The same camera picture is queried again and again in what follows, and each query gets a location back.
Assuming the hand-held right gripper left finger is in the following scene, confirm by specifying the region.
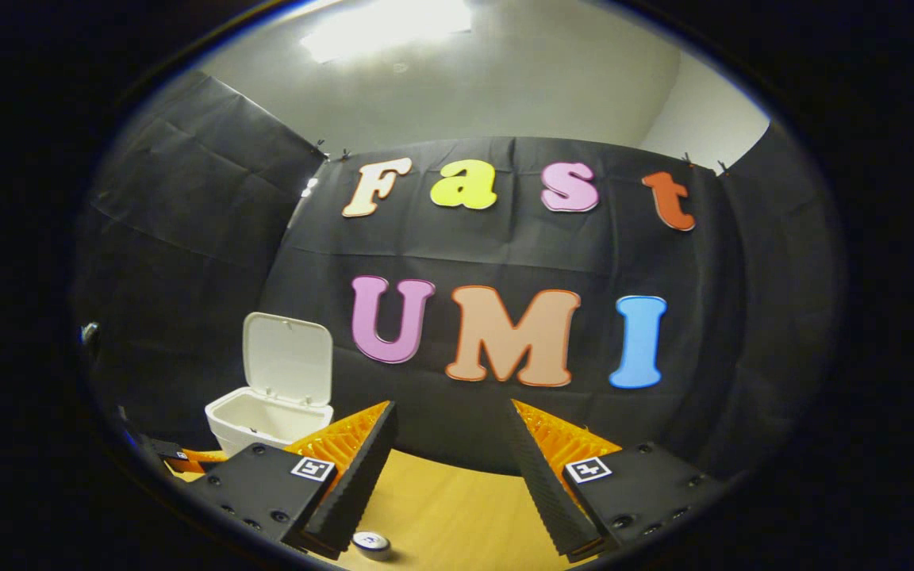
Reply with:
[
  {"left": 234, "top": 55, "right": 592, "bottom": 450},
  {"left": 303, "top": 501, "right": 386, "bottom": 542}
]
[{"left": 187, "top": 400, "right": 399, "bottom": 561}]

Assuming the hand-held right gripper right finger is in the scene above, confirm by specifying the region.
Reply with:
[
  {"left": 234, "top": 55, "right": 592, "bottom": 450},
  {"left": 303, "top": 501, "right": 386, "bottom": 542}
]
[{"left": 502, "top": 398, "right": 732, "bottom": 565}]

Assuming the silver pop can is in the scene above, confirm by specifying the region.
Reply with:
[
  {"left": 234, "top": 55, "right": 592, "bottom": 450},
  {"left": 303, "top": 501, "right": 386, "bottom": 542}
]
[{"left": 351, "top": 530, "right": 393, "bottom": 563}]

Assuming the white desktop garbage bin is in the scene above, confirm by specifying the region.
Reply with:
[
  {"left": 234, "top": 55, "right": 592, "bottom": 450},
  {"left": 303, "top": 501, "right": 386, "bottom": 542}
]
[{"left": 205, "top": 312, "right": 336, "bottom": 459}]

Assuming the wooden desktop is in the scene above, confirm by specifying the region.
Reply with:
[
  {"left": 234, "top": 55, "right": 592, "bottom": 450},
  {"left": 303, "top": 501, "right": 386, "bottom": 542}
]
[{"left": 163, "top": 448, "right": 586, "bottom": 571}]

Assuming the black backdrop cloth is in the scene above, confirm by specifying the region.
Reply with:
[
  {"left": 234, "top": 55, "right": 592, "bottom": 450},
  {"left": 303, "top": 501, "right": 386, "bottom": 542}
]
[{"left": 76, "top": 70, "right": 845, "bottom": 486}]

